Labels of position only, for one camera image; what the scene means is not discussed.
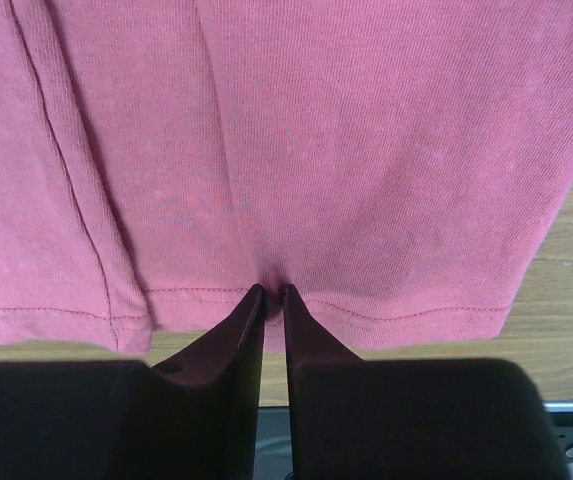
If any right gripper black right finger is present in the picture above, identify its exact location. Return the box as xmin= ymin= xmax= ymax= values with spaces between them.
xmin=283 ymin=286 xmax=570 ymax=479

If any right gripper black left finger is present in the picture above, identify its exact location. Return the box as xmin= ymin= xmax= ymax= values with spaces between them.
xmin=0 ymin=286 xmax=266 ymax=479

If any pink t-shirt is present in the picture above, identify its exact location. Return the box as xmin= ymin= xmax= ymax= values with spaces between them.
xmin=0 ymin=1 xmax=573 ymax=353

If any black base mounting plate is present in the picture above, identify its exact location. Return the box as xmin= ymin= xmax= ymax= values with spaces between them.
xmin=253 ymin=401 xmax=573 ymax=479

